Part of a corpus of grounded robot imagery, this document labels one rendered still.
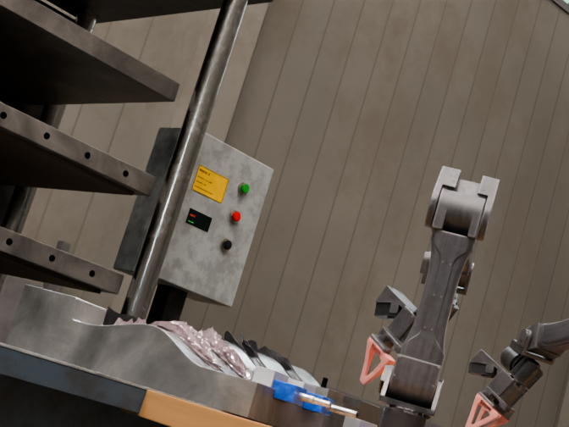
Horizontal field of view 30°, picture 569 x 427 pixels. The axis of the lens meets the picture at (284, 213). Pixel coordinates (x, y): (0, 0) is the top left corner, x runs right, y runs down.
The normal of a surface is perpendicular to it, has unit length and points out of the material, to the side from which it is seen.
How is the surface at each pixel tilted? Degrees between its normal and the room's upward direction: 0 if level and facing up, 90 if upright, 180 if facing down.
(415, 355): 93
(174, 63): 90
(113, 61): 90
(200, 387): 90
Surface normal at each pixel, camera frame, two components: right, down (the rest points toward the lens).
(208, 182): 0.69, 0.06
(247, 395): -0.43, -0.31
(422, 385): -0.15, -0.18
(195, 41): -0.72, -0.34
